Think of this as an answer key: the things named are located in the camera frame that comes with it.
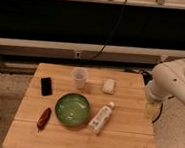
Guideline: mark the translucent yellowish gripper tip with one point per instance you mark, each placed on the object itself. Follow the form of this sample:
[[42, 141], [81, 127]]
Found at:
[[151, 110]]

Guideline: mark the black rectangular eraser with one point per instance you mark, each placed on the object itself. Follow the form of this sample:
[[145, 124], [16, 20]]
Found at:
[[46, 86]]

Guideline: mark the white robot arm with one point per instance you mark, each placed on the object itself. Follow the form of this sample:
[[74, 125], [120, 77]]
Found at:
[[168, 78]]

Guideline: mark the white rectangular sponge block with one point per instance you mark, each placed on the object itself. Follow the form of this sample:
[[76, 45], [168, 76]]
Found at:
[[108, 86]]

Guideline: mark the white plastic bottle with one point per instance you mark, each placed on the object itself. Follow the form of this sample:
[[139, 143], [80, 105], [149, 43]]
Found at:
[[99, 119]]

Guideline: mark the green ceramic bowl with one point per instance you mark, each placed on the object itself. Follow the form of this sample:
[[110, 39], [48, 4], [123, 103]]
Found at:
[[72, 109]]

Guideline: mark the clear plastic cup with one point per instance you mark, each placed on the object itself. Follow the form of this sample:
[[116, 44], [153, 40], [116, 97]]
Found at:
[[79, 75]]

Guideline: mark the white wall rail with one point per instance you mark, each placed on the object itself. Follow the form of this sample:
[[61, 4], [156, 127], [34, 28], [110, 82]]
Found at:
[[56, 49]]

